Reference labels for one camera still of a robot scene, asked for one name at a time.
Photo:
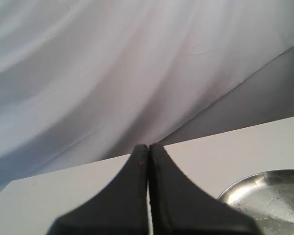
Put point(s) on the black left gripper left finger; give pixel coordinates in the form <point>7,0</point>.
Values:
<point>118,209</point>

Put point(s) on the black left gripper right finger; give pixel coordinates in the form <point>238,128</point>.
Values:
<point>179,207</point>

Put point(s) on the round steel plate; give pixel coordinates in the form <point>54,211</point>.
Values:
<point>268,198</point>

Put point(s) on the white backdrop cloth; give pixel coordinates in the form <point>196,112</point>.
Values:
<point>79,78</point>

